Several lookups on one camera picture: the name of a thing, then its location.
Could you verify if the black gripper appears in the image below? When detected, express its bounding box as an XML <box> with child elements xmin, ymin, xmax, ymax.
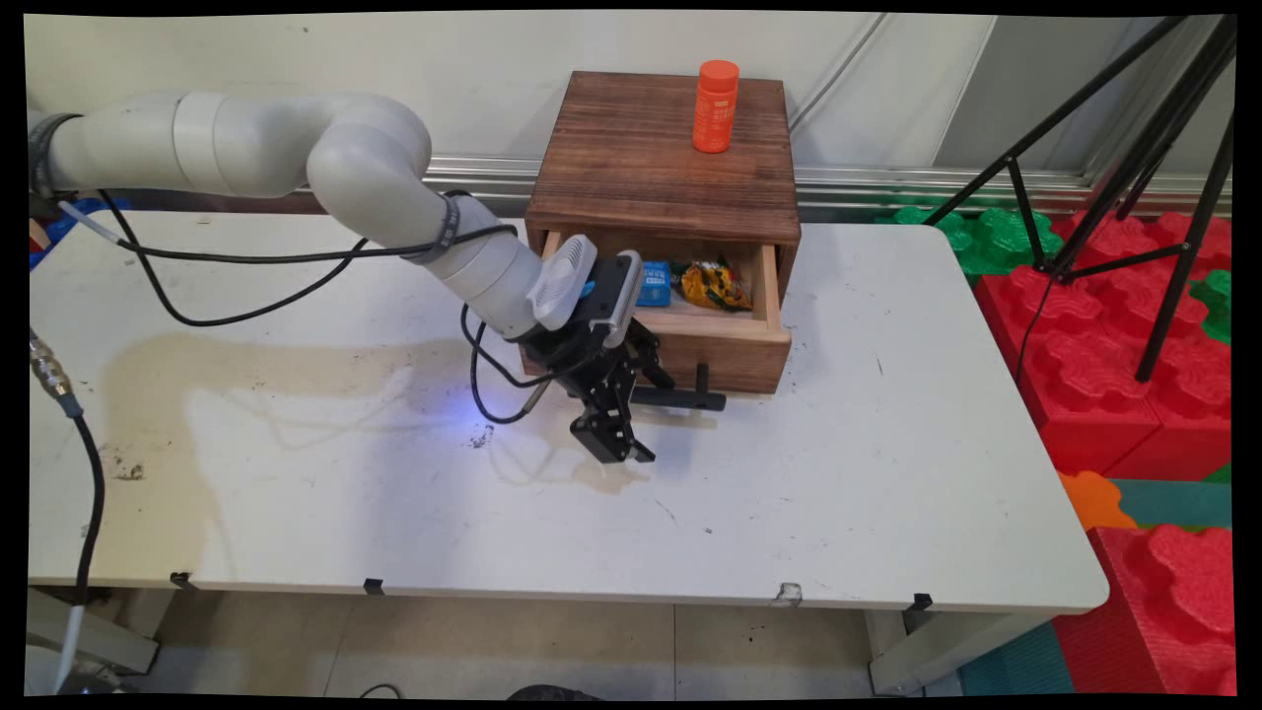
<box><xmin>517</xmin><ymin>318</ymin><xmax>678</xmax><ymax>465</ymax></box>

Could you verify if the blue snack packet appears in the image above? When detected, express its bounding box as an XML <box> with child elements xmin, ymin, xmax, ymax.
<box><xmin>635</xmin><ymin>259</ymin><xmax>674</xmax><ymax>309</ymax></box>

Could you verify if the yellow snack packet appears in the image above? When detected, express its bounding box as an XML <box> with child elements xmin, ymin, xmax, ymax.
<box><xmin>678</xmin><ymin>258</ymin><xmax>754</xmax><ymax>314</ymax></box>

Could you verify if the brown wooden cabinet box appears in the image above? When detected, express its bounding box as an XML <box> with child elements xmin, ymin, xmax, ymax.
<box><xmin>524</xmin><ymin>70</ymin><xmax>803</xmax><ymax>302</ymax></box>

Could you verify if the orange plastic bottle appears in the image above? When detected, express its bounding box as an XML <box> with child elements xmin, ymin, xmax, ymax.
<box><xmin>692</xmin><ymin>60</ymin><xmax>741</xmax><ymax>156</ymax></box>

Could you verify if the green foam block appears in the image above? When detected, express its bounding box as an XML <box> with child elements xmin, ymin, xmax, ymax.
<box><xmin>1189</xmin><ymin>267</ymin><xmax>1233</xmax><ymax>345</ymax></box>
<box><xmin>876</xmin><ymin>204</ymin><xmax>1065</xmax><ymax>279</ymax></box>

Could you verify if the white table leg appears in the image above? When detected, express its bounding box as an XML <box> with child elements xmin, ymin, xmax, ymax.
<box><xmin>867</xmin><ymin>608</ymin><xmax>1048</xmax><ymax>697</ymax></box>
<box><xmin>27</xmin><ymin>586</ymin><xmax>160</xmax><ymax>677</ymax></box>

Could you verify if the large red foam block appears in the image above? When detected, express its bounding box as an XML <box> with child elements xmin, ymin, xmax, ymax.
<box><xmin>973</xmin><ymin>210</ymin><xmax>1233</xmax><ymax>480</ymax></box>

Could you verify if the orange foam piece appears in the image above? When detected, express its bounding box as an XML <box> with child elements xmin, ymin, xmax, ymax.
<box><xmin>1059</xmin><ymin>470</ymin><xmax>1141</xmax><ymax>533</ymax></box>

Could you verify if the teal foam floor mat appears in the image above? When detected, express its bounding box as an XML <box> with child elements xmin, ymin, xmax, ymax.
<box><xmin>958</xmin><ymin>463</ymin><xmax>1233</xmax><ymax>697</ymax></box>

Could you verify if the black tripod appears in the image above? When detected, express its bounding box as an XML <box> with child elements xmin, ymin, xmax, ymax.
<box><xmin>922</xmin><ymin>15</ymin><xmax>1237</xmax><ymax>385</ymax></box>

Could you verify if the small red foam block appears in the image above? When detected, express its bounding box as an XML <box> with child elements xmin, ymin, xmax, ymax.
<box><xmin>1052</xmin><ymin>524</ymin><xmax>1237</xmax><ymax>697</ymax></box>

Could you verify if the blue object with red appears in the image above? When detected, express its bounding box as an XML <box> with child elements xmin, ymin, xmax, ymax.
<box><xmin>29</xmin><ymin>196</ymin><xmax>131</xmax><ymax>269</ymax></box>

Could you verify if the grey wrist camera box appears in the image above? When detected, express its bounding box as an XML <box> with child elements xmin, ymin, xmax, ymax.
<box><xmin>589</xmin><ymin>249</ymin><xmax>644</xmax><ymax>349</ymax></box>

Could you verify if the metal wall rail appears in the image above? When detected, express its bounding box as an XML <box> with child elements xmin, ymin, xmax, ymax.
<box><xmin>29</xmin><ymin>153</ymin><xmax>1233</xmax><ymax>220</ymax></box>

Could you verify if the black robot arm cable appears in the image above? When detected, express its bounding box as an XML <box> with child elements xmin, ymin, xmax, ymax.
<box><xmin>57</xmin><ymin>189</ymin><xmax>597</xmax><ymax>426</ymax></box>

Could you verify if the black cable with metal connector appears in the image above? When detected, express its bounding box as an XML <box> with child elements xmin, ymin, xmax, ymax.
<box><xmin>29</xmin><ymin>328</ymin><xmax>106</xmax><ymax>693</ymax></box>

